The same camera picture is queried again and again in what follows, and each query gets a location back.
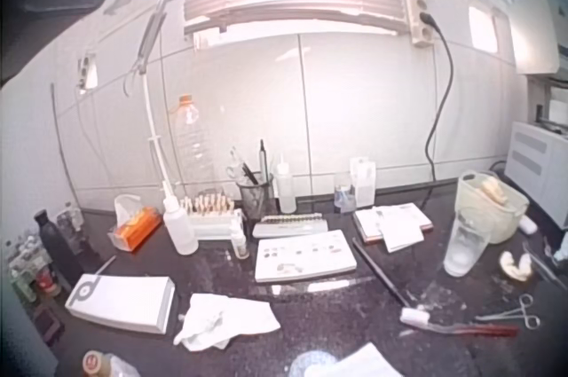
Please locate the small white squeeze bottle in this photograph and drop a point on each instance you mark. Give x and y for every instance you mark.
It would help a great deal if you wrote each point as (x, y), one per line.
(286, 188)

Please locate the black mesh pen cup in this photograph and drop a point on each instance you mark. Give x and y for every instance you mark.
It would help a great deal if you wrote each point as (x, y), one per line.
(257, 198)

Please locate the flat shade guide tray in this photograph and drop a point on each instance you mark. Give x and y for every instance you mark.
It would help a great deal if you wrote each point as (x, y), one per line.
(290, 227)

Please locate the small glass jar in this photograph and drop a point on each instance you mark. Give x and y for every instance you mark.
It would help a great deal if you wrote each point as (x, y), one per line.
(344, 197)

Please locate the white carton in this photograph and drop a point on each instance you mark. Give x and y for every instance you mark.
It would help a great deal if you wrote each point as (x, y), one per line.
(364, 184)

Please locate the tooth shade guide rack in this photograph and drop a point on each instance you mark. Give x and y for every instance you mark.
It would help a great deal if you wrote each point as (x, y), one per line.
(213, 217)

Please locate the small vial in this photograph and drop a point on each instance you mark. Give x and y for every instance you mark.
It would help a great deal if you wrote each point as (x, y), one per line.
(240, 246)

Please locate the white mixing palette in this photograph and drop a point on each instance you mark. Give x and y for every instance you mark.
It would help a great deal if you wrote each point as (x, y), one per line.
(304, 257)

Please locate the clear plastic bottle orange cap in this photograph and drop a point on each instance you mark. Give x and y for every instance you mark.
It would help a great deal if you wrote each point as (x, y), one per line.
(191, 137)

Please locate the stack of paper pads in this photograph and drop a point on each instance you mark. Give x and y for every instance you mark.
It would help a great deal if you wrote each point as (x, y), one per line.
(392, 224)

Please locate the black brush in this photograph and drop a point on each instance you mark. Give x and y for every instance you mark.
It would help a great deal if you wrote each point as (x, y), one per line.
(381, 272)

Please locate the orange tissue box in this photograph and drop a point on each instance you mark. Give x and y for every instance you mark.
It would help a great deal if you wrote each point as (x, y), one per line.
(135, 226)

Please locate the crumpled white tissue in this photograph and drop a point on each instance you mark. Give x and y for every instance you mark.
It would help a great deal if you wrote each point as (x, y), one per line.
(226, 321)

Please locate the clear drinking glass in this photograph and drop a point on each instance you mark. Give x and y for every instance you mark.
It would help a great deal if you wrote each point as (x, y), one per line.
(466, 244)

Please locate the blue round lid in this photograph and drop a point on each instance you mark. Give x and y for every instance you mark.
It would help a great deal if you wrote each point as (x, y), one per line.
(310, 361)

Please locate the white paper sheet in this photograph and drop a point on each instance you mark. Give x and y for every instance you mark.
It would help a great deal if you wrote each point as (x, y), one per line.
(355, 361)

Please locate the white power strip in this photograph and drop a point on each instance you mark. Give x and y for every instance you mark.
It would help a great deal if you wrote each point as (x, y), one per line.
(417, 2)

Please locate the translucent plastic container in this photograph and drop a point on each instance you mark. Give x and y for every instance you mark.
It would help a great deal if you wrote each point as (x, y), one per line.
(492, 204)

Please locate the white rectangular box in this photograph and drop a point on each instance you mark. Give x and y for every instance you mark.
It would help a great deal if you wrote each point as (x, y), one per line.
(122, 301)

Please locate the black bottle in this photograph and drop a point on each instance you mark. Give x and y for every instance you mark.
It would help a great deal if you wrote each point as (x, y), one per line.
(60, 248)

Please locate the cotton roll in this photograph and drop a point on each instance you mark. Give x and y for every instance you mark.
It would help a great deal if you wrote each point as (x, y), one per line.
(529, 225)

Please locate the dental plaster cast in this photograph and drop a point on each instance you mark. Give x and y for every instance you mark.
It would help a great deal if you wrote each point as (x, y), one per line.
(517, 266)

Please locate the white furnace appliance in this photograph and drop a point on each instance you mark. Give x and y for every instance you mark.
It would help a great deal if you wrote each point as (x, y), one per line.
(539, 168)

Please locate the orange cap jar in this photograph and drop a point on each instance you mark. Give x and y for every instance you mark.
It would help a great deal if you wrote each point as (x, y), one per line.
(100, 363)

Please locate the metal forceps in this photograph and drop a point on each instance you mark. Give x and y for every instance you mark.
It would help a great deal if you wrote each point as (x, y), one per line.
(515, 315)

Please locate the metal tweezers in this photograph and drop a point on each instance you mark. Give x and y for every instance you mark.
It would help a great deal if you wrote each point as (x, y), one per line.
(543, 261)

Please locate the group of small bottles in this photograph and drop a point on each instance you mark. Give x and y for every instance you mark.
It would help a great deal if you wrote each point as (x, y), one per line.
(24, 270)

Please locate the wall socket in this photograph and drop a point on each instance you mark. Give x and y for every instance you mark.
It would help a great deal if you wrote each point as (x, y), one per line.
(87, 73)

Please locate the white wall cabinet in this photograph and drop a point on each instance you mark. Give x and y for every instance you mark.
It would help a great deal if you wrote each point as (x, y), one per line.
(539, 31)

